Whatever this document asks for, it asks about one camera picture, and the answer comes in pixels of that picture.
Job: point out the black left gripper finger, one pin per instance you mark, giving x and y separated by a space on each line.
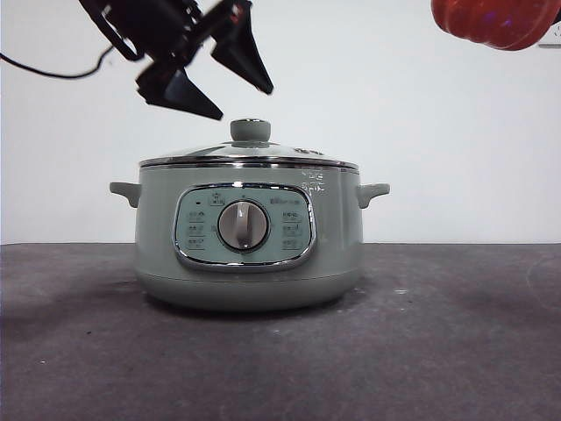
175 94
245 57

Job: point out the glass lid with green knob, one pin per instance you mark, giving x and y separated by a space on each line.
250 129

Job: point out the orange toy pumpkin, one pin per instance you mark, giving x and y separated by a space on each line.
486 22

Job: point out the green electric cooking pot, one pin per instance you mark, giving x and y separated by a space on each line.
158 228

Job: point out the white wall socket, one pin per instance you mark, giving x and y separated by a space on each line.
553 39

